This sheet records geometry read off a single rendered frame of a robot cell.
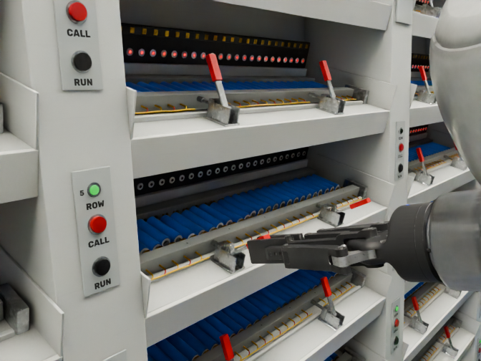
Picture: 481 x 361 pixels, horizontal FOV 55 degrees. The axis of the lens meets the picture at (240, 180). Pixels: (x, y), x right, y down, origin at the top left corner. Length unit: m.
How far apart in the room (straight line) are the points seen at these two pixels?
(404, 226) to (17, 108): 0.36
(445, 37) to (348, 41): 0.75
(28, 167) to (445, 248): 0.36
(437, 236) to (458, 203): 0.03
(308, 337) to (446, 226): 0.49
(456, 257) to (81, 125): 0.35
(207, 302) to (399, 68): 0.62
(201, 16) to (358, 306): 0.63
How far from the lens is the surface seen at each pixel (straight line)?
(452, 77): 0.26
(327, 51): 1.03
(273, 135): 0.65
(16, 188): 0.44
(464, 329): 1.82
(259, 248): 0.58
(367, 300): 1.02
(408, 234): 0.45
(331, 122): 0.77
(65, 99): 0.45
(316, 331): 0.89
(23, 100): 0.44
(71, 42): 0.45
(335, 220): 0.83
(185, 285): 0.59
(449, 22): 0.26
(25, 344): 0.51
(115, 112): 0.47
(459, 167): 1.47
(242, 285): 0.64
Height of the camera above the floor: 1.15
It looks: 10 degrees down
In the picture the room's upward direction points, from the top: 2 degrees counter-clockwise
